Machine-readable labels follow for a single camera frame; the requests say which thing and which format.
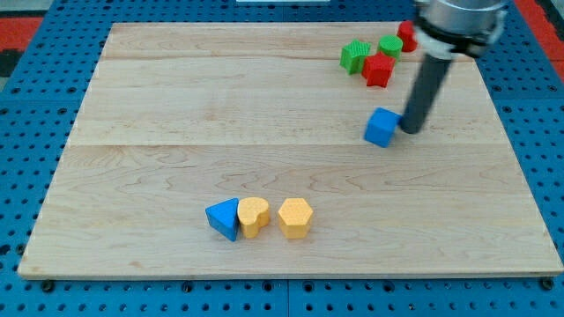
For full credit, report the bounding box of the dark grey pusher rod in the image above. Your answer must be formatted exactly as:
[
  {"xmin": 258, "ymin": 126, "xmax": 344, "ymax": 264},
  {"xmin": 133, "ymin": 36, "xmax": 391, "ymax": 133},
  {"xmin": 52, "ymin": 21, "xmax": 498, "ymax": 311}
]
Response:
[{"xmin": 399, "ymin": 54, "xmax": 452, "ymax": 134}]

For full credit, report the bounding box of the blue cube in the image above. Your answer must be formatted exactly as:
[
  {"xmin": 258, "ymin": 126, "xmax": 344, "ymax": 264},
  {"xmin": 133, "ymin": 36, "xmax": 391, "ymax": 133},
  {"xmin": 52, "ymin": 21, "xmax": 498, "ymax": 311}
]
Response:
[{"xmin": 364, "ymin": 107, "xmax": 401, "ymax": 148}]

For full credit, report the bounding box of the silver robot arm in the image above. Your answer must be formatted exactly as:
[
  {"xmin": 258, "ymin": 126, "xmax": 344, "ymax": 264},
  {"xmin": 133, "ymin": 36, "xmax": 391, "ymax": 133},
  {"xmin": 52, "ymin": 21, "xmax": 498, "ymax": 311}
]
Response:
[{"xmin": 400, "ymin": 0, "xmax": 507, "ymax": 134}]

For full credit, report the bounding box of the yellow heart block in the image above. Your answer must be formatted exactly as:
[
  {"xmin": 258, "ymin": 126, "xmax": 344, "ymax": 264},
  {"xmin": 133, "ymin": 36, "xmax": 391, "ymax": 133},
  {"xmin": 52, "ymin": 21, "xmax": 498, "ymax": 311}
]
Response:
[{"xmin": 237, "ymin": 197, "xmax": 270, "ymax": 239}]

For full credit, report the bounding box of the green cylinder block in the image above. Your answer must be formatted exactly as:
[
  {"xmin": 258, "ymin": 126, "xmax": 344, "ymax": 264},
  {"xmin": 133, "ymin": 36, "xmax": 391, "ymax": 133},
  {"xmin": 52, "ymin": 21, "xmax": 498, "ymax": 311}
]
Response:
[{"xmin": 377, "ymin": 34, "xmax": 404, "ymax": 61}]

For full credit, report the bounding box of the red star block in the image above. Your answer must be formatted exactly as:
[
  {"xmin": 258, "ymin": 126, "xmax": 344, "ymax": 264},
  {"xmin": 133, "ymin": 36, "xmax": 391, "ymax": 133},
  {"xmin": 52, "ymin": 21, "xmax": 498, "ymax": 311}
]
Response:
[{"xmin": 361, "ymin": 52, "xmax": 396, "ymax": 88}]

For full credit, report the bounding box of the green star block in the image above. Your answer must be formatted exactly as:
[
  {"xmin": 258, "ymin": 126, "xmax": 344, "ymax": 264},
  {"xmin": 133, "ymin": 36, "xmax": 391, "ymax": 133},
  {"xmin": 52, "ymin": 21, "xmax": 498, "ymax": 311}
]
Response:
[{"xmin": 339, "ymin": 39, "xmax": 371, "ymax": 75}]

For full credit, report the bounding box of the yellow hexagon block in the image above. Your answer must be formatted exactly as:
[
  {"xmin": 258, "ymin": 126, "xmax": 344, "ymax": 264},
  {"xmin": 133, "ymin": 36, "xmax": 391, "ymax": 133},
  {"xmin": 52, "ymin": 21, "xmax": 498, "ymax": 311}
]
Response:
[{"xmin": 278, "ymin": 198, "xmax": 314, "ymax": 240}]

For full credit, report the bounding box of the wooden board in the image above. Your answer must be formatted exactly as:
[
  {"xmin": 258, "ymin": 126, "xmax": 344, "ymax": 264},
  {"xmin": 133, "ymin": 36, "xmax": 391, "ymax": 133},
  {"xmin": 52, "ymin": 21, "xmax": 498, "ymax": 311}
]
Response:
[{"xmin": 18, "ymin": 23, "xmax": 563, "ymax": 280}]

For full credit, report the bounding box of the blue triangle block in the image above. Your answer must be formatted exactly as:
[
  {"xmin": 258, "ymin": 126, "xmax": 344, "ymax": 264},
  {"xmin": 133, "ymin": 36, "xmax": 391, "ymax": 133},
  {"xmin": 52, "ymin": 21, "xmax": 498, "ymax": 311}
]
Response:
[{"xmin": 205, "ymin": 198, "xmax": 239, "ymax": 241}]

